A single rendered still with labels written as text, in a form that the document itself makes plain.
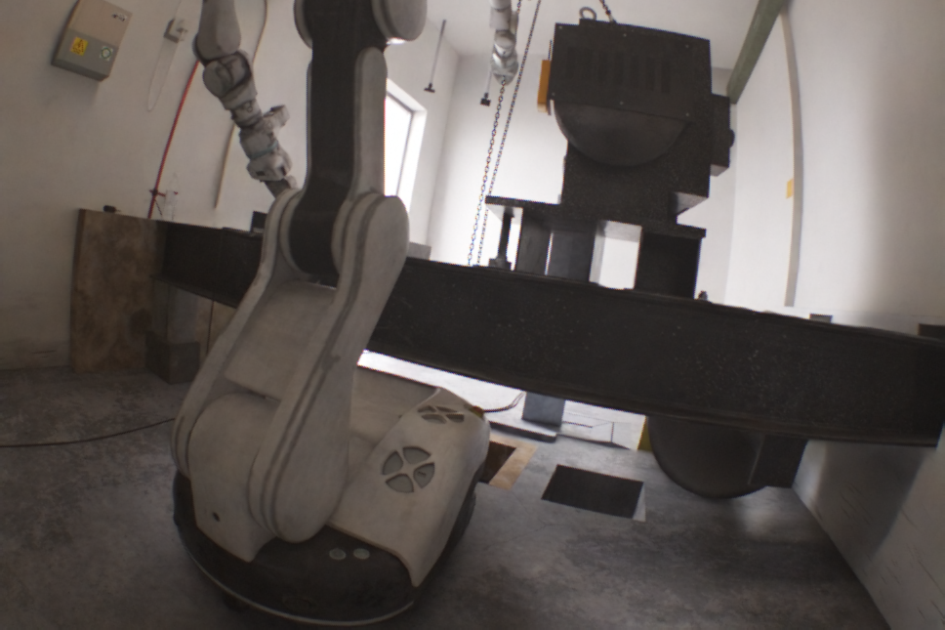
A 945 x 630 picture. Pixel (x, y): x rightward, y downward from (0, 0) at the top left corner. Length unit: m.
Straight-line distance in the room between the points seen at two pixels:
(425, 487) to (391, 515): 0.07
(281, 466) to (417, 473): 0.27
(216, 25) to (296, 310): 0.52
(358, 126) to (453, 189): 3.47
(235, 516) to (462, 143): 3.94
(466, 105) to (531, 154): 0.89
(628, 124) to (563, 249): 0.81
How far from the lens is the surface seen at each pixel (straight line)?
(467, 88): 4.48
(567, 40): 1.43
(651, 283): 1.74
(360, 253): 0.64
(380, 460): 0.77
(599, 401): 0.91
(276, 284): 0.76
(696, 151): 1.48
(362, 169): 0.70
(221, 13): 0.83
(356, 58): 0.71
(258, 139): 0.88
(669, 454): 1.49
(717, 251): 3.78
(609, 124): 1.31
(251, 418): 0.64
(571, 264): 1.93
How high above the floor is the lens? 0.65
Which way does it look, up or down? 1 degrees down
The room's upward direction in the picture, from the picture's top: 9 degrees clockwise
